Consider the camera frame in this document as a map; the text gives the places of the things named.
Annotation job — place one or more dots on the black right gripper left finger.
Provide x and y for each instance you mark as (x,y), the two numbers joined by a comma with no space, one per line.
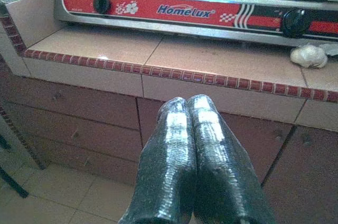
(169,155)

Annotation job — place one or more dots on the red steel Homelux gas stove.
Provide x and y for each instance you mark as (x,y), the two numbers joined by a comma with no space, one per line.
(185,10)

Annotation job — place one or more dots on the white garlic bulb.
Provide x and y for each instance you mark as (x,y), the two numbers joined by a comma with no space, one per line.
(307,56)

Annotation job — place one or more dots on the black metal furniture frame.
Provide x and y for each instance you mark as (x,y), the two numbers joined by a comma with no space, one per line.
(16,185)

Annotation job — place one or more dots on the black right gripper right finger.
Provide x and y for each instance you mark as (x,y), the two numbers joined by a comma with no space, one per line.
(219,160)

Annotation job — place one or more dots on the black stove knob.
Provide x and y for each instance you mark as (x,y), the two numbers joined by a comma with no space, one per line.
(294,23)
(101,4)

